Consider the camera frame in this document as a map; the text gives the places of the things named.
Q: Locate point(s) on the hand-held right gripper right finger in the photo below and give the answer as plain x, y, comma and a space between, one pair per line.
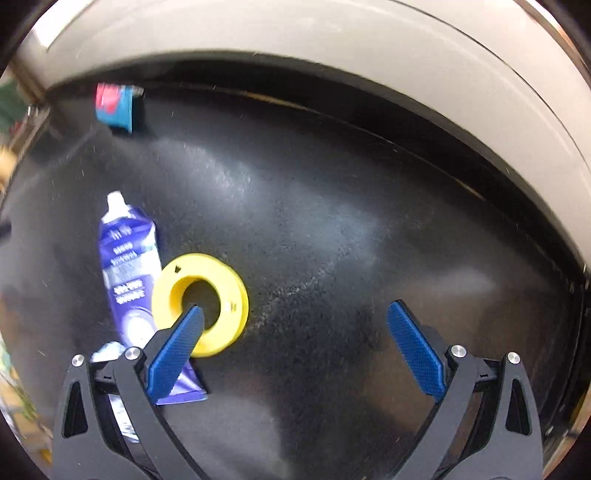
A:
418, 353

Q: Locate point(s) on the blue and red wrapper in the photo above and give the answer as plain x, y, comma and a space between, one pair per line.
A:
113, 104

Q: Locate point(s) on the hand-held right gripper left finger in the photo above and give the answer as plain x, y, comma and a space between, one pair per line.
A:
175, 355

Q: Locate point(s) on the green cloth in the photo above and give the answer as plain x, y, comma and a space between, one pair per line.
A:
9, 104

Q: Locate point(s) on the beige mug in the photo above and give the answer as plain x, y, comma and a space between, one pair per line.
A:
4, 161

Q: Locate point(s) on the purple toothpaste tube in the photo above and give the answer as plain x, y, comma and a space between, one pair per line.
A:
129, 258

